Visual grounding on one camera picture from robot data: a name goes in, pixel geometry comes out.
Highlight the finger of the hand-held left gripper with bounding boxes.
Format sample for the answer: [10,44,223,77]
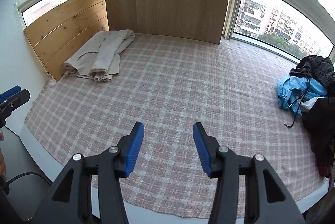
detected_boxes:
[0,86,21,102]
[0,89,31,129]

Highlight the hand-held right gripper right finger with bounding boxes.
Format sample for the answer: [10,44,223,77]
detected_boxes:
[193,122,305,224]

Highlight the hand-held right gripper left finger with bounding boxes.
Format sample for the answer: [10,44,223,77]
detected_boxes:
[31,122,144,224]

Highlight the white ribbed knit sweater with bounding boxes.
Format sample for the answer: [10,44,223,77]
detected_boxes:
[63,29,136,82]

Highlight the person's left hand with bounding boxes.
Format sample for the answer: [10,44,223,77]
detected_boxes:
[0,130,7,176]

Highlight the pink plaid blanket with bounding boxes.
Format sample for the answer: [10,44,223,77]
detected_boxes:
[24,33,329,219]

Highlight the pine plank board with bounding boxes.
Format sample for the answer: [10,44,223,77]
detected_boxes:
[23,0,110,82]

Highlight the light blue jacket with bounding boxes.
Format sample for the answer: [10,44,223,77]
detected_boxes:
[277,75,328,119]

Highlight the white cloth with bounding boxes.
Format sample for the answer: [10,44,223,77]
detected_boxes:
[300,98,320,111]

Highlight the red cloth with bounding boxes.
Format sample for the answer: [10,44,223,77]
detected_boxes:
[317,161,332,179]

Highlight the green trees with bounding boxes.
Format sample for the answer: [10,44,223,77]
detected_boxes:
[258,33,301,58]

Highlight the pink apartment buildings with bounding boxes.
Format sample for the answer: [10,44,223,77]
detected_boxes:
[22,0,335,57]

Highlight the black garment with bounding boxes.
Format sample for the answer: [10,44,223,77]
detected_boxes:
[289,54,335,177]

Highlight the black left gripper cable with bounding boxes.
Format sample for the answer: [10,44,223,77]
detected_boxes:
[5,172,53,189]

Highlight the black drawstring cord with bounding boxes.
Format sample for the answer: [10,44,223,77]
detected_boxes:
[284,73,313,128]

